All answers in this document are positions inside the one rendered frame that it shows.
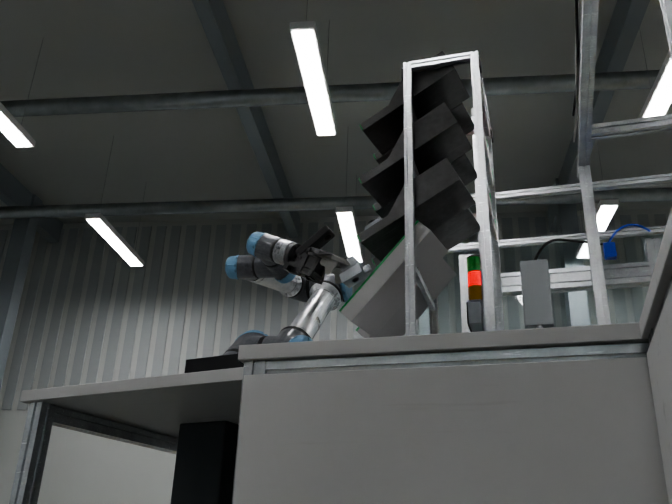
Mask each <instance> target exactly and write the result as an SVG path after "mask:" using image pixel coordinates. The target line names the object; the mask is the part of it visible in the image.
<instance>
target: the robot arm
mask: <svg viewBox="0 0 672 504"><path fill-rule="evenodd" d="M334 237H335V234H334V233H333V232H332V230H331V229H330V228H329V227H328V226H327V225H324V226H323V227H322V228H321V229H320V230H319V231H317V232H316V233H315V234H314V235H313V236H312V237H310V238H309V239H308V240H307V241H306V242H304V243H303V244H302V245H300V244H298V243H295V242H293V241H290V240H286V239H283V238H280V237H276V236H273V235H270V234H267V233H262V232H254V233H252V234H251V235H250V236H249V238H248V240H247V245H246V248H247V251H248V253H249V254H251V255H237V256H230V257H229V258H228V259H227V260H226V264H225V271H226V274H227V276H228V277H229V278H230V279H237V280H239V279H245V280H248V281H250V282H253V283H256V284H259V285H262V286H265V287H268V288H271V289H274V290H277V291H279V292H280V293H281V294H282V295H283V296H285V297H288V298H291V299H294V300H297V301H301V302H306V304H305V305H304V306H303V308H302V309H301V311H300V312H299V314H298V315H297V317H296V318H295V319H294V321H293V322H292V324H291V325H290V326H286V327H284V328H283V329H282V330H281V331H280V333H279V334H278V335H277V336H268V335H267V334H264V332H262V331H259V330H249V331H246V332H244V333H243V334H242V335H240V336H239V337H238V338H237V339H236V340H235V341H234V343H233V344H232V345H231V346H230V347H229V348H228V349H227V350H226V352H225V353H224V354H223V355H230V354H238V352H239V345H253V344H270V343H288V342H305V341H313V338H314V337H315V335H316V334H317V332H318V330H319V329H320V327H321V326H322V324H323V322H324V321H325V319H326V318H327V316H328V314H329V313H330V311H333V310H335V309H337V308H338V307H339V305H340V303H341V302H345V303H346V302H347V301H348V300H349V298H350V297H351V296H352V287H350V288H348V287H347V286H346V285H345V284H343V283H342V280H341V278H340V276H339V274H341V273H342V270H341V267H340V265H339V264H343V265H346V266H350V263H349V262H348V261H347V259H344V258H342V257H340V256H337V255H335V254H332V253H330V252H327V251H324V250H321V248H322V247H323V246H324V245H325V244H327V243H328V242H329V241H330V240H331V239H332V238H334Z"/></svg>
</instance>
